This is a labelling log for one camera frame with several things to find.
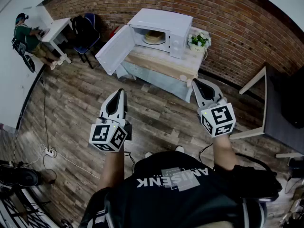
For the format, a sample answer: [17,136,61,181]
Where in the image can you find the black round device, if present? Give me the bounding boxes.
[0,166,39,188]

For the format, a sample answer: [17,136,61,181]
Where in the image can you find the person's left forearm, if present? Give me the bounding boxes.
[97,147,125,194]

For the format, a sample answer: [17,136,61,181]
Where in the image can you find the black hanging device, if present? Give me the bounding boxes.
[22,54,36,73]

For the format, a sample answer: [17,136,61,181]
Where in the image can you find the yellow sponge cake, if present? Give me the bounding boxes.
[145,30,164,44]

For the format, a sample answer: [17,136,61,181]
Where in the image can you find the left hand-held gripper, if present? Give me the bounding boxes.
[89,88,133,153]

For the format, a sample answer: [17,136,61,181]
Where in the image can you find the black bag on chair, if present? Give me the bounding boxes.
[71,15,100,48]

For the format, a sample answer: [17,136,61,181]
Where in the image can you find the white microwave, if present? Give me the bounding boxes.
[95,8,193,76]

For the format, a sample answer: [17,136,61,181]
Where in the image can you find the black metal rack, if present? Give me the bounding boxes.
[0,186,60,228]

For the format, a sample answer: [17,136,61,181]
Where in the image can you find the white flowers in white pot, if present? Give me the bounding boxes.
[187,32,212,54]

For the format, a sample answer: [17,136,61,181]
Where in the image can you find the white desk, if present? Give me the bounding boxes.
[35,17,73,65]

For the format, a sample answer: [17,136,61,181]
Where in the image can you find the dark table with wooden frame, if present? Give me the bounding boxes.
[229,62,304,159]

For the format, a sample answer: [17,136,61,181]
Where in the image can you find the wooden table with cloth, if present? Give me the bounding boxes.
[115,60,193,104]

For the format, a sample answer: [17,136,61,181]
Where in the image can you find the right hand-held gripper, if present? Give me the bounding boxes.
[191,78,237,138]

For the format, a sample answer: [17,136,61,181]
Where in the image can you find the person's right forearm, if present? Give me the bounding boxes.
[212,133,238,172]

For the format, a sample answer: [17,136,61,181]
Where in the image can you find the black shoulder bag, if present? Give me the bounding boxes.
[234,164,283,203]

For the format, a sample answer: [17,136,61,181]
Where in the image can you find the blue chair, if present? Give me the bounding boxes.
[71,12,102,70]

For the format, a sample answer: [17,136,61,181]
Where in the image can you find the person's black printed t-shirt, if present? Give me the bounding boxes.
[79,150,269,228]

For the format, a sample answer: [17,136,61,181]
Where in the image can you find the white floor cable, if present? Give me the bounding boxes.
[56,151,100,180]

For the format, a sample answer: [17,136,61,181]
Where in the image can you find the black floor cable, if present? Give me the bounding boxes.
[39,76,52,151]

